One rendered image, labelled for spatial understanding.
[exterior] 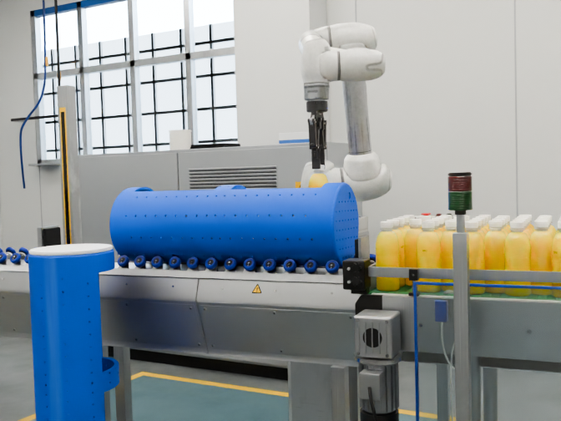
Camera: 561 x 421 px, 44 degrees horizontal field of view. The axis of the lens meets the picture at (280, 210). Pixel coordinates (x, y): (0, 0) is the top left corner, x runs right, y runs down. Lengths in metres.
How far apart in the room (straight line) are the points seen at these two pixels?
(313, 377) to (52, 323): 1.20
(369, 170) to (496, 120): 2.16
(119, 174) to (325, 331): 2.90
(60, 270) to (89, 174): 2.80
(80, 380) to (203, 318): 0.46
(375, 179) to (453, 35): 2.34
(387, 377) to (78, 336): 1.02
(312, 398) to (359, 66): 1.46
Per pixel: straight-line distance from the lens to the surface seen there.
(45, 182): 7.37
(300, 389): 3.16
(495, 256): 2.16
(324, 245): 2.28
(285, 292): 2.35
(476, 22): 5.19
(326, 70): 2.45
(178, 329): 2.61
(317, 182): 2.44
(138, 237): 2.60
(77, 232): 3.37
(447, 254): 2.18
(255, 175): 4.31
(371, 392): 2.03
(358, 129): 3.03
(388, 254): 2.18
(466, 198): 1.90
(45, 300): 2.44
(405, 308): 2.13
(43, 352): 2.49
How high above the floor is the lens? 1.27
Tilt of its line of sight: 3 degrees down
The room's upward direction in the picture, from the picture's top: 2 degrees counter-clockwise
